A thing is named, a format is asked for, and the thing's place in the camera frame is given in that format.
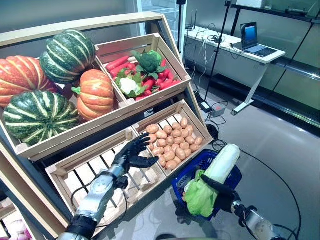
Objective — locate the black power adapter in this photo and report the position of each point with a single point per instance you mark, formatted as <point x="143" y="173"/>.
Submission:
<point x="205" y="106"/>

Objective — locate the large wooden crate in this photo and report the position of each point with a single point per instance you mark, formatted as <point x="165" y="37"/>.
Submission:
<point x="82" y="130"/>

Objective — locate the grey power strip box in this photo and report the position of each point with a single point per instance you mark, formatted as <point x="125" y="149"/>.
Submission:
<point x="217" y="110"/>

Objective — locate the white office desk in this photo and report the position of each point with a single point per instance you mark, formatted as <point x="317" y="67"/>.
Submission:
<point x="237" y="48"/>

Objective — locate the glass door refrigerator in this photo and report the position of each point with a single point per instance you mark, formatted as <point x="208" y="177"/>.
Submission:
<point x="170" y="12"/>

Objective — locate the black router with antennas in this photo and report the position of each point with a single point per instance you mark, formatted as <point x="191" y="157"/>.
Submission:
<point x="191" y="26"/>

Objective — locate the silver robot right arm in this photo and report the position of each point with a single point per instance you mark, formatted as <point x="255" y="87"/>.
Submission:
<point x="260" y="226"/>

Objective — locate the green broccoli with leaves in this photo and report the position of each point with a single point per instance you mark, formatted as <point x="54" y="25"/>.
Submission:
<point x="149" y="61"/>

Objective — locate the green striped pumpkin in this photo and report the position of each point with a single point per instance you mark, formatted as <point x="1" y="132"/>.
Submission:
<point x="41" y="117"/>
<point x="67" y="56"/>

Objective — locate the brown potato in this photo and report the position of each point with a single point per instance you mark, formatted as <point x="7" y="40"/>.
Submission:
<point x="176" y="126"/>
<point x="153" y="138"/>
<point x="171" y="165"/>
<point x="151" y="147"/>
<point x="162" y="162"/>
<point x="167" y="129"/>
<point x="187" y="152"/>
<point x="177" y="160"/>
<point x="176" y="133"/>
<point x="175" y="147"/>
<point x="198" y="140"/>
<point x="161" y="134"/>
<point x="184" y="123"/>
<point x="189" y="130"/>
<point x="158" y="151"/>
<point x="180" y="153"/>
<point x="185" y="133"/>
<point x="194" y="148"/>
<point x="152" y="129"/>
<point x="161" y="143"/>
<point x="179" y="140"/>
<point x="190" y="140"/>
<point x="169" y="156"/>
<point x="170" y="140"/>
<point x="167" y="149"/>
<point x="184" y="145"/>

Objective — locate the green white napa cabbage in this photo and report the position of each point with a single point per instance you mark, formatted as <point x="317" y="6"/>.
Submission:
<point x="222" y="165"/>

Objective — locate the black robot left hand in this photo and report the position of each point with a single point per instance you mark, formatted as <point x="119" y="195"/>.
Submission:
<point x="130" y="156"/>

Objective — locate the open laptop blue screen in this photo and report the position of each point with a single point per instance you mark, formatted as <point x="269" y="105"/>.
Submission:
<point x="255" y="40"/>

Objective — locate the blue plastic shopping basket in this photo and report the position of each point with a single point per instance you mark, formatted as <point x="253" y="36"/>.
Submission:
<point x="235" y="180"/>

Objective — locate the white cauliflower with leaves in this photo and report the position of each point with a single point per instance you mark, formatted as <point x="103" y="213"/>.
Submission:
<point x="128" y="85"/>

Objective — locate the thin black pole stand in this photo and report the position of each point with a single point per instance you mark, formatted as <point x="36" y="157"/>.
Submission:
<point x="180" y="25"/>

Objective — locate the small orange ribbed pumpkin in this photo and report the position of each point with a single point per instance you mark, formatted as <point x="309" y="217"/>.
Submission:
<point x="96" y="93"/>

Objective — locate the wooden display shelf frame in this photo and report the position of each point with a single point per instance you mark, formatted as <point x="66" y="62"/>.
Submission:
<point x="75" y="28"/>

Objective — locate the red carrot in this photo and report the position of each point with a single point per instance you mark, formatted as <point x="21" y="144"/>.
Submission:
<point x="163" y="62"/>
<point x="168" y="85"/>
<point x="144" y="94"/>
<point x="149" y="84"/>
<point x="165" y="74"/>
<point x="117" y="63"/>
<point x="121" y="70"/>
<point x="159" y="81"/>

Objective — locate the wooden slatted crate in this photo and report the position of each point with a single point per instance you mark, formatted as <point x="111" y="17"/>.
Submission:
<point x="171" y="56"/>
<point x="7" y="203"/>
<point x="193" y="117"/>
<point x="75" y="175"/>

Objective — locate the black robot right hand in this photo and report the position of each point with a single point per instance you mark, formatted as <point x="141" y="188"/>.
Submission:
<point x="226" y="200"/>

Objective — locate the large orange ribbed pumpkin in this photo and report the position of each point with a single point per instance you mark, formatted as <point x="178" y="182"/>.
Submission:
<point x="23" y="80"/>

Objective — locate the black round floor base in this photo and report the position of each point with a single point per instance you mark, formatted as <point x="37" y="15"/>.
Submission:
<point x="212" y="131"/>

